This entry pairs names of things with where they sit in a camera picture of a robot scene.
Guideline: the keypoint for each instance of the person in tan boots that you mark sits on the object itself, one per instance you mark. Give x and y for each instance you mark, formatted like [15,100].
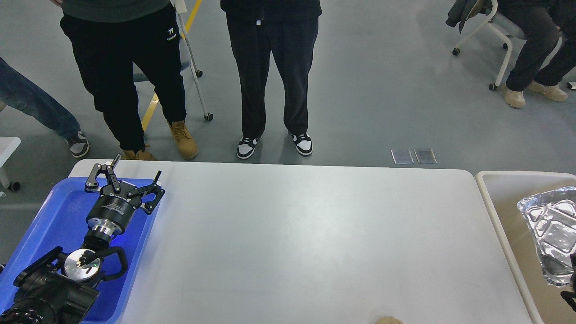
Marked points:
[108,38]

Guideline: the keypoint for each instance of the left floor plate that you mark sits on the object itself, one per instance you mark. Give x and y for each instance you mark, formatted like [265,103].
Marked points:
[402,156]

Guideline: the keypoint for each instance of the person in blue jeans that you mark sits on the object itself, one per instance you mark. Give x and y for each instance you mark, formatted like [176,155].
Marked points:
[20,93]

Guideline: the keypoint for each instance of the blue plastic tray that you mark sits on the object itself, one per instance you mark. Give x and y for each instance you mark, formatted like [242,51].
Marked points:
[61,222]

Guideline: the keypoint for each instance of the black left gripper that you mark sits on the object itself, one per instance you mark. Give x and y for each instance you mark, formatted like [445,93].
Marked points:
[113,208]

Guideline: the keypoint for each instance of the tan object at table edge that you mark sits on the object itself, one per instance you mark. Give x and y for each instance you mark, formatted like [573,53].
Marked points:
[388,320]

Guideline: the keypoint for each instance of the right floor plate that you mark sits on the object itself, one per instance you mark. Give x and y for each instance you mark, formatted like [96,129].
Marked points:
[425,156]

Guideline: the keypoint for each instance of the beige plastic bin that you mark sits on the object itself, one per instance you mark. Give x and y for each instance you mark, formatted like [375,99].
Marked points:
[501,191]

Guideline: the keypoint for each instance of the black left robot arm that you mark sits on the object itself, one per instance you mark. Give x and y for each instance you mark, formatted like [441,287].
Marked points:
[77,262]

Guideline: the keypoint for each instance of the seated person in black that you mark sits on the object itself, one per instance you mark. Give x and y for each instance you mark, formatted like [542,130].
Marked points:
[549,50]

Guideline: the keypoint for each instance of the floor plate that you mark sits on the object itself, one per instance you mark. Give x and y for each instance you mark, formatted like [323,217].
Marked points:
[402,156]
[425,156]

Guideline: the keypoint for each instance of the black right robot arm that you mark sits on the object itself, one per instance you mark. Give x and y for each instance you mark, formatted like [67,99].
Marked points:
[570,296]

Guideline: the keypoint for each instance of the white rolling chair left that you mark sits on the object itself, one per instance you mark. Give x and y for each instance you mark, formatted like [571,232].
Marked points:
[187,61]

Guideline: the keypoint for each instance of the aluminium foil tray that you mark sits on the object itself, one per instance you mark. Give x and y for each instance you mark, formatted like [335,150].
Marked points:
[551,219]

